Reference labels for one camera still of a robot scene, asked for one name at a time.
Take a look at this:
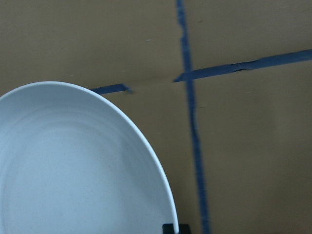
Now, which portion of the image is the blue plate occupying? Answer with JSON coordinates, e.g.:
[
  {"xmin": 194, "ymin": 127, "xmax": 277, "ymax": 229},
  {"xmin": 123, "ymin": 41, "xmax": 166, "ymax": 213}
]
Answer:
[{"xmin": 0, "ymin": 81, "xmax": 179, "ymax": 234}]

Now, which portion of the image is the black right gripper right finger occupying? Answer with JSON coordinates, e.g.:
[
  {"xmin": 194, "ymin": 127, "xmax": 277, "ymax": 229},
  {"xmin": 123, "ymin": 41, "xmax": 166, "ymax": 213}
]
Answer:
[{"xmin": 178, "ymin": 223, "xmax": 190, "ymax": 234}]

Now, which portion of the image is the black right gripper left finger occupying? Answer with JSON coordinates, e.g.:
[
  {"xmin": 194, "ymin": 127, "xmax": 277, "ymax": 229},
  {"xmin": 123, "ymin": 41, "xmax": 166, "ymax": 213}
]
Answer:
[{"xmin": 162, "ymin": 223, "xmax": 175, "ymax": 234}]

